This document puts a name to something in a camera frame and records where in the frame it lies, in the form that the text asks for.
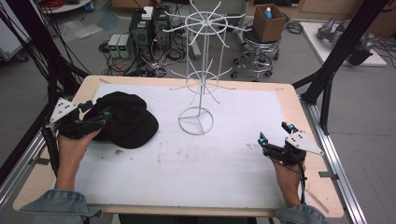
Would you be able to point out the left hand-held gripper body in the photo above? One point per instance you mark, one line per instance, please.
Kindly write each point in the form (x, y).
(63, 109)

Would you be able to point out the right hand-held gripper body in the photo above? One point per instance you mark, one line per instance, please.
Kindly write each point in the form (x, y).
(295, 146)

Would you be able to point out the black cap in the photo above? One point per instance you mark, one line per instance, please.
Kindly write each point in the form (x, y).
(127, 119)

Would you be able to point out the person's right hand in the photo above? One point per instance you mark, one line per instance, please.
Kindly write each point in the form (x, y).
(288, 183)

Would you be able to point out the person's left hand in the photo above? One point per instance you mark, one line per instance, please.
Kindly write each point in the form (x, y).
(71, 155)

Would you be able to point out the grey bench power supply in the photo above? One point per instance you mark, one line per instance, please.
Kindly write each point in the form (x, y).
(125, 46)
(114, 45)

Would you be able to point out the person's right denim sleeve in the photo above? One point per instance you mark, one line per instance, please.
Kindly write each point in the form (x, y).
(300, 215)

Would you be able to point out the person's denim sleeve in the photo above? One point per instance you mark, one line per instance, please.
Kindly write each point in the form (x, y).
(300, 215)
(59, 205)

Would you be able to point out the white table mat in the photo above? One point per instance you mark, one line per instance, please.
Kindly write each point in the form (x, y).
(193, 168)

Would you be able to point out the chrome stool on castors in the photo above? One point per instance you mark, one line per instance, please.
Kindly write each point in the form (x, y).
(257, 57)

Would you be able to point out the white platform board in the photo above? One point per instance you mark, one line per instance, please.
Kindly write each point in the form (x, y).
(334, 53)

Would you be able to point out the black computer tower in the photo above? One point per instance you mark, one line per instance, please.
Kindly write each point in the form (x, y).
(140, 32)
(161, 29)

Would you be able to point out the person's left denim sleeve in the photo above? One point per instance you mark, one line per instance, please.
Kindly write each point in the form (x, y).
(59, 205)

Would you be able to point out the white round table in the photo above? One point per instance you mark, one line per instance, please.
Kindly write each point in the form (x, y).
(67, 5)

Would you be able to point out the brown cardboard box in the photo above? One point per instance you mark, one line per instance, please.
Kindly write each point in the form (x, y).
(268, 26)

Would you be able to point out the blue and white bottle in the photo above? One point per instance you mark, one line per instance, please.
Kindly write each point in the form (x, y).
(267, 13)

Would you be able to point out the aluminium rail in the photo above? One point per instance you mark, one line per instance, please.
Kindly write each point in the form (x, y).
(337, 161)
(21, 168)

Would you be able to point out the black metal frame post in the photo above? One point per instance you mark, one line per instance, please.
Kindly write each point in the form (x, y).
(339, 49)
(40, 46)

